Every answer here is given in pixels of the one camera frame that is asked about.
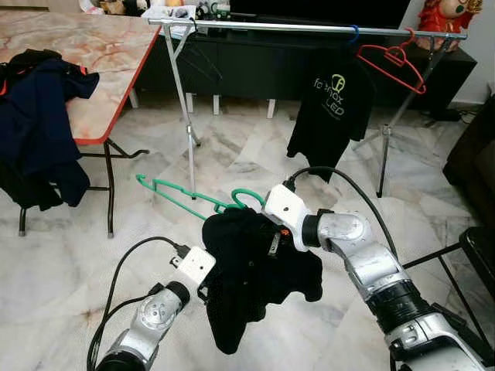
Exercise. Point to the black mesh shirt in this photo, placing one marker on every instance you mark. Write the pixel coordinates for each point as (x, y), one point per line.
(240, 286)

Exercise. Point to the green plastic hanger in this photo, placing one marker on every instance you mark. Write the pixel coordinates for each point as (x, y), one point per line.
(249, 192)

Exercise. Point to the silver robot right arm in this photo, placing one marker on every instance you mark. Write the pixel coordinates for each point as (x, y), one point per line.
(371, 263)

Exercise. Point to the red plastic hanger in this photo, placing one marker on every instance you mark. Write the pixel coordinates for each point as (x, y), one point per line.
(394, 56)

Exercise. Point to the blue plastic hanger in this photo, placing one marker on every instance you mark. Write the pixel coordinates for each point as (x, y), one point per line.
(355, 29)

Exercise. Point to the black shirt with green logo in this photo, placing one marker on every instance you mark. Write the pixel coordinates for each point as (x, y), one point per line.
(325, 131)

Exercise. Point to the black TV cabinet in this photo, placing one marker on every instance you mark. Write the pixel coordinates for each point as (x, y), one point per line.
(247, 69)

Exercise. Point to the plain black garment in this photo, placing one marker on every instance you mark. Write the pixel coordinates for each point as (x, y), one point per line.
(23, 189)

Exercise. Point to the dark grey sofa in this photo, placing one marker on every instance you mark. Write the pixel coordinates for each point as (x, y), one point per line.
(472, 170)

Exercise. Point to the navy blue garment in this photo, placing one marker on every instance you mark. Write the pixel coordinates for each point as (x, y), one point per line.
(39, 131)

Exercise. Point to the black television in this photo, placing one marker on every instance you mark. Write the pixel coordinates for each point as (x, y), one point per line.
(325, 9)

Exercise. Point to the marble folding table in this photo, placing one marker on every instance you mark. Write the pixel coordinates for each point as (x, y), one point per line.
(108, 54)

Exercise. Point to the white paper stack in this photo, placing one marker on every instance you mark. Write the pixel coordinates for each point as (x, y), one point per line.
(170, 13)

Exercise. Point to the red gold figurine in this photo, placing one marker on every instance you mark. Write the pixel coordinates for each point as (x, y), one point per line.
(445, 19)

